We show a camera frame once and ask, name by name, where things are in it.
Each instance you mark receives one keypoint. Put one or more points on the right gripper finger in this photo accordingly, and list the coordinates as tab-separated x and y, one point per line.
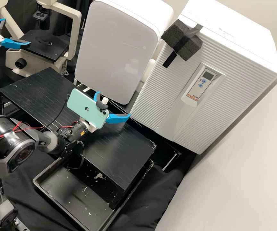
116	119
97	96

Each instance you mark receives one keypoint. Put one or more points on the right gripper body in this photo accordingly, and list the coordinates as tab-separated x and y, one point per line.
91	128

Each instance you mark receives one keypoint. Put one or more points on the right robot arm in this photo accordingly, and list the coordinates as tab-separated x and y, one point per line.
11	144

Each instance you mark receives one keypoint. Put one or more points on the incubator door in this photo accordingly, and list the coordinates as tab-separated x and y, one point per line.
157	101

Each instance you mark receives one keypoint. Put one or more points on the white incubator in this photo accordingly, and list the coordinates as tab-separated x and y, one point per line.
225	14

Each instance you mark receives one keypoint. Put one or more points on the black platform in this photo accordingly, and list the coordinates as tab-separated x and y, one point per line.
116	108
28	91

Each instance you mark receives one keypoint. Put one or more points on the cream microscope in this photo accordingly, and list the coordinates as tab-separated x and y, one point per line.
13	57

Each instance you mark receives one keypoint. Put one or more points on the black tray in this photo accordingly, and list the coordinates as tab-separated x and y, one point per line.
64	192

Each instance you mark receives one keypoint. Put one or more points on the right wrist camera phone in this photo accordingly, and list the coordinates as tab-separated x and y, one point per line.
80	103

